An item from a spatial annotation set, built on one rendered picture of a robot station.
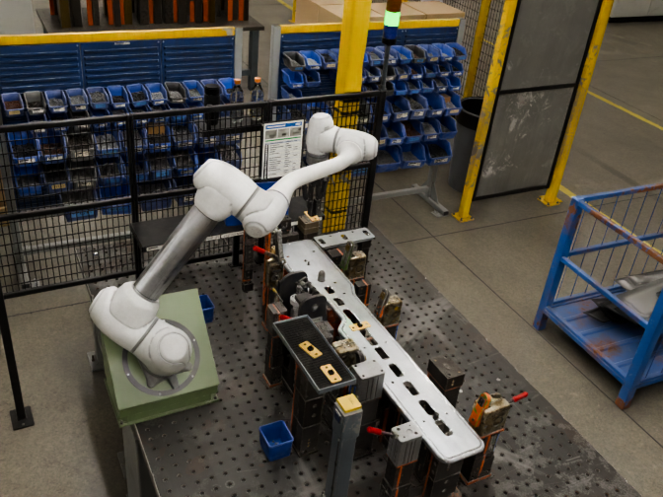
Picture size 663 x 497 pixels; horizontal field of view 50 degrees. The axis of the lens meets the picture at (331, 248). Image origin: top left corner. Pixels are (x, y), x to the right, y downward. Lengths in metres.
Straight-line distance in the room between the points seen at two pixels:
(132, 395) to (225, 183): 0.90
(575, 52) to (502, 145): 0.86
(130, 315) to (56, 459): 1.34
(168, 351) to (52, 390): 1.62
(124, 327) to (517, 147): 3.99
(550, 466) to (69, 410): 2.35
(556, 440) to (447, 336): 0.70
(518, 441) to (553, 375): 1.54
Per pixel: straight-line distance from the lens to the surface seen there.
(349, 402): 2.30
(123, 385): 2.80
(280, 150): 3.49
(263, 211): 2.39
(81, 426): 3.88
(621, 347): 4.62
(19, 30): 9.10
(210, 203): 2.40
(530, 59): 5.57
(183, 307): 2.87
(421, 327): 3.40
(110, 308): 2.59
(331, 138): 2.82
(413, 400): 2.58
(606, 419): 4.34
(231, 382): 3.01
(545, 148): 6.10
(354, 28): 3.49
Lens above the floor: 2.75
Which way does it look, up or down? 32 degrees down
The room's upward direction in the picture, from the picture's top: 6 degrees clockwise
